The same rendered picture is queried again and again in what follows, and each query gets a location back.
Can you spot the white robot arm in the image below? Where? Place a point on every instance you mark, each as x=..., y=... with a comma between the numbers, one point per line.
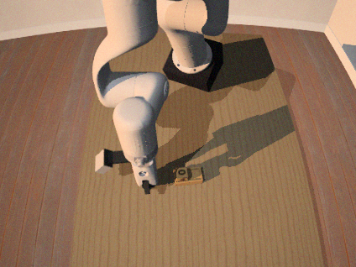
x=139, y=96

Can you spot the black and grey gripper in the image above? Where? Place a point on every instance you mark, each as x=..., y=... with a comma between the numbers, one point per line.
x=148, y=173

